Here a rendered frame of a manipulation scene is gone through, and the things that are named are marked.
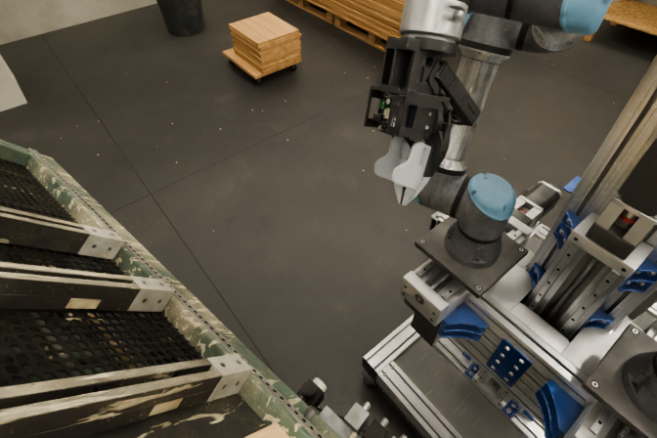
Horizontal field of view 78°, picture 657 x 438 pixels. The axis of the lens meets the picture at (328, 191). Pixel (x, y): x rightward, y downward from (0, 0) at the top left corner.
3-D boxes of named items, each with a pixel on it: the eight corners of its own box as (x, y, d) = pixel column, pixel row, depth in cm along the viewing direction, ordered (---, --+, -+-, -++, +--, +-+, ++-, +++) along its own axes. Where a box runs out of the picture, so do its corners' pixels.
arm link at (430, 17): (434, 12, 54) (486, 9, 47) (426, 48, 55) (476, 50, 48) (392, -2, 49) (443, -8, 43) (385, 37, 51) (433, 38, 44)
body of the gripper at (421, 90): (361, 130, 53) (377, 33, 50) (408, 134, 58) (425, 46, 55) (400, 143, 47) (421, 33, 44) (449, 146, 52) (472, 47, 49)
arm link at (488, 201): (497, 248, 101) (514, 213, 91) (445, 226, 106) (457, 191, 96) (509, 217, 108) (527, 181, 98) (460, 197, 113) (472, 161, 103)
